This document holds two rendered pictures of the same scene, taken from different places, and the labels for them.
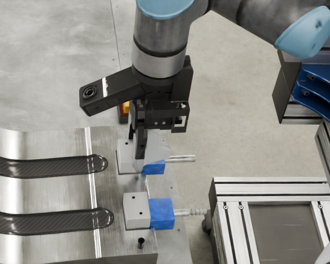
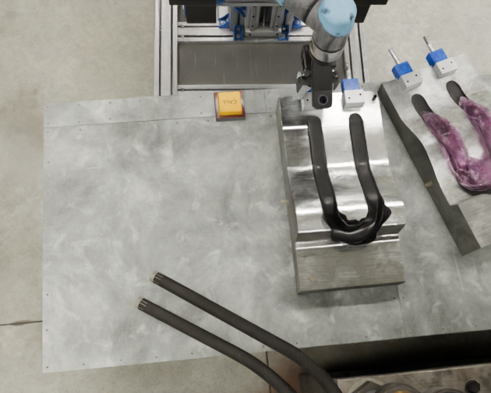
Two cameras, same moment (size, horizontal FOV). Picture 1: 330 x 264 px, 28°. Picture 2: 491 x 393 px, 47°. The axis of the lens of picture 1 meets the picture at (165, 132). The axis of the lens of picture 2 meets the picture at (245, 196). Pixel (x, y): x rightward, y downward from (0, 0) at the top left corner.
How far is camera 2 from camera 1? 1.19 m
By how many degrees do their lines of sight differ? 45
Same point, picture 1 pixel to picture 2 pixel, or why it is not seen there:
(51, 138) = (292, 150)
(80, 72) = (192, 146)
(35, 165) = (314, 160)
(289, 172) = (115, 58)
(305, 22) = not seen: outside the picture
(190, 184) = not seen: hidden behind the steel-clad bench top
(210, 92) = (19, 108)
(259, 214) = (185, 79)
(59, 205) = (347, 143)
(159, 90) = not seen: hidden behind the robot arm
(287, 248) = (214, 65)
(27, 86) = (210, 183)
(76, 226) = (359, 134)
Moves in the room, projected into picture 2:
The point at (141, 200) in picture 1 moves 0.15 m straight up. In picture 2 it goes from (351, 93) to (365, 63)
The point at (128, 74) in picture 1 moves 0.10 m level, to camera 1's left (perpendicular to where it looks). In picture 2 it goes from (319, 72) to (314, 111)
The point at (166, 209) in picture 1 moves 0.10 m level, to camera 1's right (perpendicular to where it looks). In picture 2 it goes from (351, 82) to (355, 48)
